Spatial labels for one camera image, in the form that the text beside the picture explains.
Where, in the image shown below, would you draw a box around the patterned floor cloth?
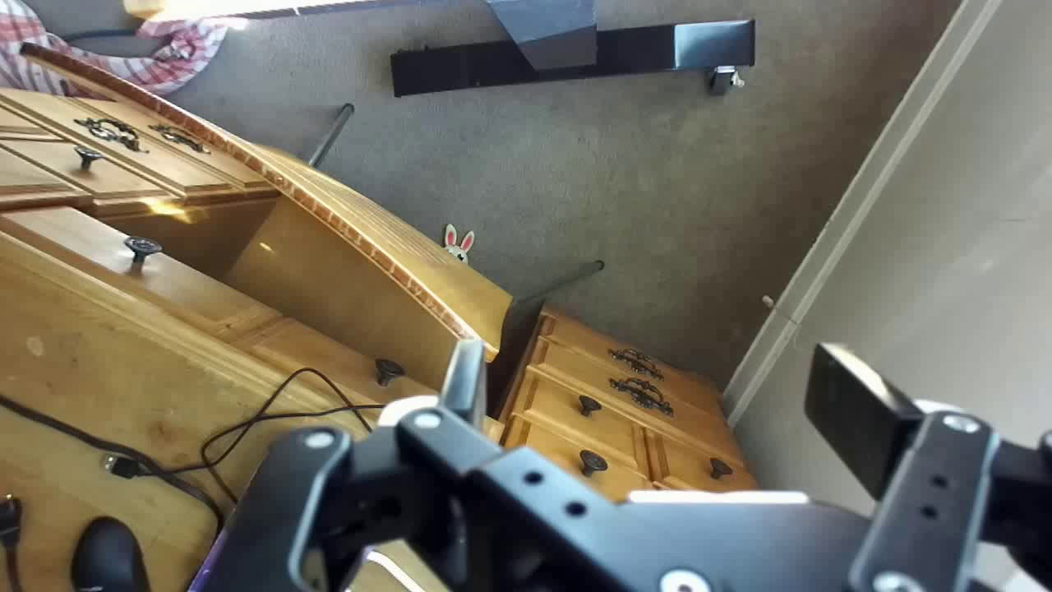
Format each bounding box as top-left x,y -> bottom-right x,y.
0,0 -> 226,94

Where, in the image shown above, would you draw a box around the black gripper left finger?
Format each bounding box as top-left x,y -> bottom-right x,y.
207,339 -> 496,592

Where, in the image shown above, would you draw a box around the small white bunny toy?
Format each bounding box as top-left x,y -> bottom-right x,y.
439,220 -> 478,265

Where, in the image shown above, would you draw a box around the wooden roll-top desk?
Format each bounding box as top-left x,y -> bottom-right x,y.
0,83 -> 758,592

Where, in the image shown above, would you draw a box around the thin black cable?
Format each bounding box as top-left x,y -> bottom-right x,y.
0,364 -> 387,529

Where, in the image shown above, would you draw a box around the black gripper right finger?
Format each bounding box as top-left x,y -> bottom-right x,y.
802,339 -> 1052,592

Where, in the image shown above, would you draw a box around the black computer mouse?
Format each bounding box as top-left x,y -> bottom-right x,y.
67,516 -> 154,592

